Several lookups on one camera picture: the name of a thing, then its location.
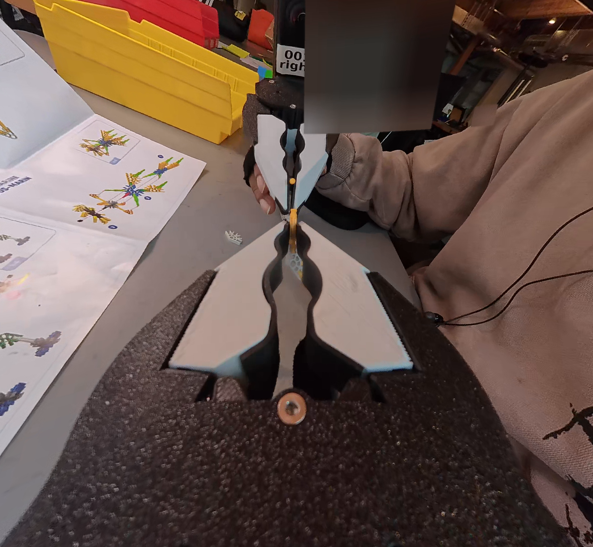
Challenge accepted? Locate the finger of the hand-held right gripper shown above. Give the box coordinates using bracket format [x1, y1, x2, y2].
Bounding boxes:
[295, 129, 339, 210]
[255, 114, 295, 212]

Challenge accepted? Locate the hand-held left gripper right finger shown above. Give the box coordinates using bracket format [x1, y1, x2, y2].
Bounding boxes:
[297, 223, 415, 383]

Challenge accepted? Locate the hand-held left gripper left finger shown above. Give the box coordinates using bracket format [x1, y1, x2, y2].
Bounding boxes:
[169, 221, 292, 381]

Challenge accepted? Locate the person's right forearm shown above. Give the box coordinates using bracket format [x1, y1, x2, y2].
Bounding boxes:
[315, 133, 482, 233]

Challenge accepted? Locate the person in beige sweatshirt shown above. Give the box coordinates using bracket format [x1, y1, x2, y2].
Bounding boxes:
[408, 70, 593, 547]

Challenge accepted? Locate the yellow plastic bin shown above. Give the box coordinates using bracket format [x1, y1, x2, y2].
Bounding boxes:
[28, 0, 262, 145]

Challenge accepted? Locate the grey desk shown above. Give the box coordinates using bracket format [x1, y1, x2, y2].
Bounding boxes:
[0, 29, 418, 511]

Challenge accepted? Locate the orange toy rod chain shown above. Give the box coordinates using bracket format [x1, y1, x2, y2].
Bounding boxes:
[286, 177, 305, 284]

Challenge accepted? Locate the thin black cable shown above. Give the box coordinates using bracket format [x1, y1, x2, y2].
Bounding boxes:
[425, 207, 593, 327]

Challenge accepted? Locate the printed instruction sheet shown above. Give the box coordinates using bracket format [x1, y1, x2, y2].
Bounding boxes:
[0, 19, 207, 455]

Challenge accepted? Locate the orange box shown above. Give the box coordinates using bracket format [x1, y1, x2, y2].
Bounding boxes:
[246, 8, 276, 49]

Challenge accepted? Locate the person's right hand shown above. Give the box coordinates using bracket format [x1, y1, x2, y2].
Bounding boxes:
[249, 173, 280, 217]

